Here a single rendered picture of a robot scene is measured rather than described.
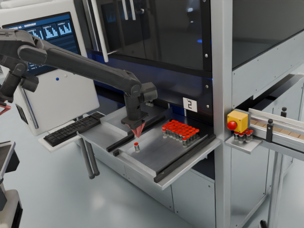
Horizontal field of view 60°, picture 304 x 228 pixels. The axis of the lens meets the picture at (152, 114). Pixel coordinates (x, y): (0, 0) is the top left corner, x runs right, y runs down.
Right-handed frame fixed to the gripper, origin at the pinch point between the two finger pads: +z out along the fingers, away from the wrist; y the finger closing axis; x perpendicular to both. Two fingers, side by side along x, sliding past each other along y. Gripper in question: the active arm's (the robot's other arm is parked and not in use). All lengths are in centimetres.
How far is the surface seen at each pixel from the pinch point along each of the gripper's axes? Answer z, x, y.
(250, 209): 86, -31, 63
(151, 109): 16, 29, 43
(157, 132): 15.3, 9.0, 23.0
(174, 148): 14.5, -6.7, 16.1
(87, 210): 106, 80, 7
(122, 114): 17, 41, 29
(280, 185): 40, -48, 45
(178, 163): 12.3, -15.5, 6.1
